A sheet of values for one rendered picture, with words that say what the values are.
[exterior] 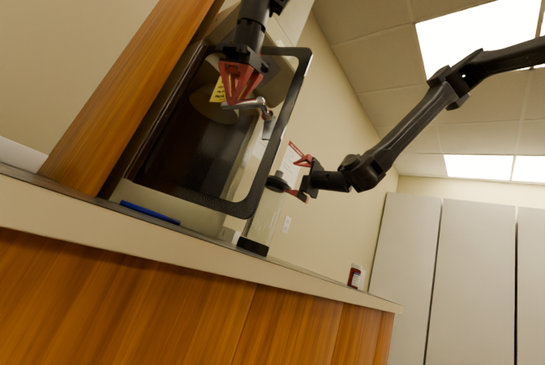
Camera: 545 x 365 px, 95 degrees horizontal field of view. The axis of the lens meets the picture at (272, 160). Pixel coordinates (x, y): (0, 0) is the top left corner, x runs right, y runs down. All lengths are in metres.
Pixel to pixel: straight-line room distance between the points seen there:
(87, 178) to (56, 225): 0.22
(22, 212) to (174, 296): 0.22
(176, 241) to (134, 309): 0.10
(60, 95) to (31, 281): 0.77
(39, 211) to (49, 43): 0.83
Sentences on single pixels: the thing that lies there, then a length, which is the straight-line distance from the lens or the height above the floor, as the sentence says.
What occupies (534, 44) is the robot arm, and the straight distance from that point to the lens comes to 0.79.
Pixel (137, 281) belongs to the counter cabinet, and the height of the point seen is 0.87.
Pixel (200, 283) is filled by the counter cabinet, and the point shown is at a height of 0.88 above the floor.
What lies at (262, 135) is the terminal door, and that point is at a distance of 0.49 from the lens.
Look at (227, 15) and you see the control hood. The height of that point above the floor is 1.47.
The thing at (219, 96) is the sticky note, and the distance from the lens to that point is 0.60.
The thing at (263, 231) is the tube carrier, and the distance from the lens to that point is 0.77.
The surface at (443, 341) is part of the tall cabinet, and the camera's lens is 3.33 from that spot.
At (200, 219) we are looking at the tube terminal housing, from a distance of 0.74.
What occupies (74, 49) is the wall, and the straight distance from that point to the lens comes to 1.10.
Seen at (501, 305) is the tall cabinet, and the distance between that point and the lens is 3.32.
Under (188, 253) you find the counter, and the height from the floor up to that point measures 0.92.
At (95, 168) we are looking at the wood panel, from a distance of 0.53.
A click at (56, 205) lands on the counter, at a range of 0.31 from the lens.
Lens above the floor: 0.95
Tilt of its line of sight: 19 degrees up
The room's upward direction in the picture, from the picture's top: 20 degrees clockwise
